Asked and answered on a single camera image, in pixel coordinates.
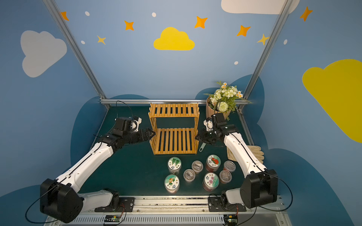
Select aluminium frame post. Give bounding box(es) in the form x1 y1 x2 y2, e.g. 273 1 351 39
244 0 299 100
43 0 107 100

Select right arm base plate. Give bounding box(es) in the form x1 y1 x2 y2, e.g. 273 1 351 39
207 196 247 212

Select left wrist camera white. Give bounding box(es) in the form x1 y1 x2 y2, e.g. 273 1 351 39
131 116 142 132

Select small clear jar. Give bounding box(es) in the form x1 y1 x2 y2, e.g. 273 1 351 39
219 170 232 184
191 160 203 174
223 160 236 173
183 169 196 183

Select bamboo two-tier shelf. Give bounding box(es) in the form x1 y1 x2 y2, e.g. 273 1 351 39
149 104 200 155

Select right aluminium frame post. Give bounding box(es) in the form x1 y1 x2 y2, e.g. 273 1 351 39
244 0 299 100

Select large jar purple flower lid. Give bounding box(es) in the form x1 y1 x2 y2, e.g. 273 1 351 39
203 172 219 192

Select rear aluminium crossbar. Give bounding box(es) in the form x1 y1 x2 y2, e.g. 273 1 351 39
100 98 251 105

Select left aluminium frame post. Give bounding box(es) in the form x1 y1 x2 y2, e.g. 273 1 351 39
43 0 107 100

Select right green circuit board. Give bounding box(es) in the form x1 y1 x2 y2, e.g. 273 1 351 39
223 215 239 226

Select left green circuit board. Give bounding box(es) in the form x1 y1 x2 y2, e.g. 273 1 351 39
104 215 121 224

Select white green artificial flowers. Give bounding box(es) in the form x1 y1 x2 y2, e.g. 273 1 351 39
205 82 251 112

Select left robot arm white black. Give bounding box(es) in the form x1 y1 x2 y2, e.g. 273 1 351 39
40 116 156 223

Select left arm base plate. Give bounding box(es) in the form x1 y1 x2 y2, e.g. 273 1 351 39
94 197 135 212

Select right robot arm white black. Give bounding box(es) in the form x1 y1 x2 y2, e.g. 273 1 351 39
196 125 278 209

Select large jar green leaf lid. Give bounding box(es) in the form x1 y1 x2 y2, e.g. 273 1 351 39
167 157 182 175

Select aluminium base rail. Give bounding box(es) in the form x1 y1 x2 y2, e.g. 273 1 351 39
43 194 292 226

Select beige work gloves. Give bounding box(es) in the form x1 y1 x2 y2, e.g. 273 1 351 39
227 146 265 163

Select pink ribbed flower pot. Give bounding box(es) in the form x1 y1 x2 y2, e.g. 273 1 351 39
206 97 231 119

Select large jar orange flower lid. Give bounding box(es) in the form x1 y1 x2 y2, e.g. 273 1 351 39
164 174 180 194

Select large jar red strawberry lid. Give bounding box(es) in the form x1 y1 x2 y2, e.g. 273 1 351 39
206 154 221 172

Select green circuit board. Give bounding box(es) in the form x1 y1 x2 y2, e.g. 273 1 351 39
223 215 239 226
104 215 121 224

